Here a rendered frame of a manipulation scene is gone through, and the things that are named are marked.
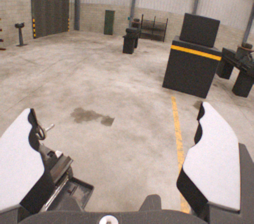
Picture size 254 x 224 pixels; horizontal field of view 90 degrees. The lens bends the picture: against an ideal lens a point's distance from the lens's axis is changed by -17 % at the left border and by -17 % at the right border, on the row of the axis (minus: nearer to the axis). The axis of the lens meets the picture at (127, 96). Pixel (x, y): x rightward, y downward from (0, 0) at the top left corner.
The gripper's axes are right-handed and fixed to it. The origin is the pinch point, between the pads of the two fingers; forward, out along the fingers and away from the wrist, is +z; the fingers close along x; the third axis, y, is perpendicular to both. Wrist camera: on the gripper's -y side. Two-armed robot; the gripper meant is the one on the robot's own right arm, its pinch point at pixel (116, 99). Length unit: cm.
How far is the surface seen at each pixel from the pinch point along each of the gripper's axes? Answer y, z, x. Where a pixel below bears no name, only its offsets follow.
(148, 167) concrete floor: 163, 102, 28
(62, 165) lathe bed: 68, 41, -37
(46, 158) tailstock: 59, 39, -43
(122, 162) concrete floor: 159, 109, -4
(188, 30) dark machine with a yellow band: 28, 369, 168
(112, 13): -18, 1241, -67
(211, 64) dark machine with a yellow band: 97, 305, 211
